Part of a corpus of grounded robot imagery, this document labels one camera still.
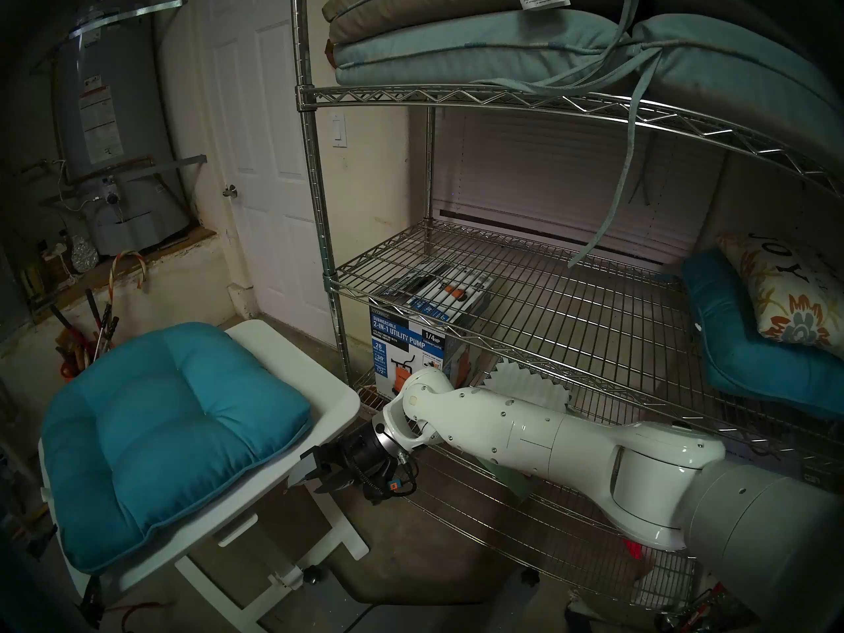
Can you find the grey water heater tank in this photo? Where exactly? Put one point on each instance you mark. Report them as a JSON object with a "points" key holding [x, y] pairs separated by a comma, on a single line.
{"points": [[119, 111]]}

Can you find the striped candy cane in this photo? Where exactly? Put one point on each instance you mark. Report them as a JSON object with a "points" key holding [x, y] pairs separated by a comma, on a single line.
{"points": [[112, 269]]}

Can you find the white rolling overbed table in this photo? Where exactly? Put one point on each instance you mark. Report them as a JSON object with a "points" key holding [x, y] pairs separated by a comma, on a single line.
{"points": [[310, 381]]}

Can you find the taupe chair cushion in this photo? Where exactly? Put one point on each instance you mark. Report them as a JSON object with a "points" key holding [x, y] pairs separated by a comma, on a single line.
{"points": [[422, 8]]}

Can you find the green paper sheet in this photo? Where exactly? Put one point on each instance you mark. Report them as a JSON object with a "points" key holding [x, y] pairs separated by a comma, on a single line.
{"points": [[511, 480]]}

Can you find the red crumpled item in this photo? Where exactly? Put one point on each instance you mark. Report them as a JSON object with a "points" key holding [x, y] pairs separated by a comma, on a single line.
{"points": [[634, 549]]}

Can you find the white window blinds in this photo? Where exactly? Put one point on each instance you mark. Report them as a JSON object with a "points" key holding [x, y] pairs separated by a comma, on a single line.
{"points": [[527, 163]]}

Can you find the white zigzag edged paper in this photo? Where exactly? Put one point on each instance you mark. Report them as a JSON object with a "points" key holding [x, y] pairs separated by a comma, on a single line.
{"points": [[534, 384]]}

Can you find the teal tufted seat cushion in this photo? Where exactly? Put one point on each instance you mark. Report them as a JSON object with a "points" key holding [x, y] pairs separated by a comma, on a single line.
{"points": [[719, 322], [165, 434]]}

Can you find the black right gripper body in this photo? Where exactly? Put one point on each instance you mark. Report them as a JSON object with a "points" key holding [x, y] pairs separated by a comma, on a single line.
{"points": [[366, 460]]}

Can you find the floral print throw pillow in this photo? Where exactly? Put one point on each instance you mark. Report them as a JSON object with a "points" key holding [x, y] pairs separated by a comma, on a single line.
{"points": [[791, 295]]}

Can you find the utility pump cardboard box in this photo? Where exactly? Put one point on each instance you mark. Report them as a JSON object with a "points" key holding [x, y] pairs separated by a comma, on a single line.
{"points": [[402, 348]]}

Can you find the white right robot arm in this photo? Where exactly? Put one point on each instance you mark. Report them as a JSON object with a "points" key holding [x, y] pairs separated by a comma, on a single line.
{"points": [[560, 440]]}

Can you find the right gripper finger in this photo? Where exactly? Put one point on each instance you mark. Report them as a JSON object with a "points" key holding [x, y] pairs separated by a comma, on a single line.
{"points": [[304, 468], [333, 483]]}

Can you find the white panel door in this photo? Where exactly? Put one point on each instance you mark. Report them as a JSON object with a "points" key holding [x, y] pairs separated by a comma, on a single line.
{"points": [[264, 111]]}

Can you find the crumpled foil lump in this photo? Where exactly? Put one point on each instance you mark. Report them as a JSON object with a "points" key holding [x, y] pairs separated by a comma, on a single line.
{"points": [[84, 254]]}

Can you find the white light switch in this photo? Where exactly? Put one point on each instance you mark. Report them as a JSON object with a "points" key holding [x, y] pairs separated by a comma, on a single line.
{"points": [[339, 130]]}

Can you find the light blue chair cushion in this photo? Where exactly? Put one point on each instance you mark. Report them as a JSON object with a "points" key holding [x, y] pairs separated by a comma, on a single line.
{"points": [[725, 58], [461, 45]]}

